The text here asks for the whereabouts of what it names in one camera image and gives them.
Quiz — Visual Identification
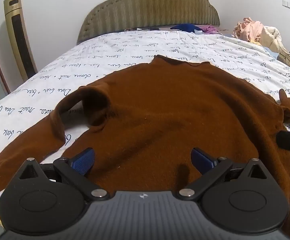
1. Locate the dark blue cloth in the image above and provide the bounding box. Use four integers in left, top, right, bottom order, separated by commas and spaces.
170, 24, 202, 33

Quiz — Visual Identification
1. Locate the white script-printed bed quilt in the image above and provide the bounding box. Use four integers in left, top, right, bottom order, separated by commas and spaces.
0, 29, 290, 210

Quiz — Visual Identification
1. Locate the brown knitted sweater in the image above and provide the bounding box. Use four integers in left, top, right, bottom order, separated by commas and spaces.
0, 55, 290, 240

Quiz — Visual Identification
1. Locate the gold tower air conditioner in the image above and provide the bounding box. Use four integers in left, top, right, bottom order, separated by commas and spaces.
3, 0, 38, 83

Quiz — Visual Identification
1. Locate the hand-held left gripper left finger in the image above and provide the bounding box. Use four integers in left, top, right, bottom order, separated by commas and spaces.
18, 147, 109, 200

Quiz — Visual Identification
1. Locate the cream quilted jacket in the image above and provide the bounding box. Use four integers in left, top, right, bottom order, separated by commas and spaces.
255, 26, 290, 54

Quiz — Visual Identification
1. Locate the pink clothes pile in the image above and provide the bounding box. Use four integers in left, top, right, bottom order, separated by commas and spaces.
233, 17, 265, 43

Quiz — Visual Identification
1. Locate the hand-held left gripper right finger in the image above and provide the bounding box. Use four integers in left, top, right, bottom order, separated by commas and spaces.
177, 147, 268, 200

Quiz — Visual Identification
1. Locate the olive padded headboard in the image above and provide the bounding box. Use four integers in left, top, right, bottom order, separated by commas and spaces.
76, 0, 220, 45

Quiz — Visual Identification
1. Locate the purple cloth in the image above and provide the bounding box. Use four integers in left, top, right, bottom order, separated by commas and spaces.
199, 25, 221, 35

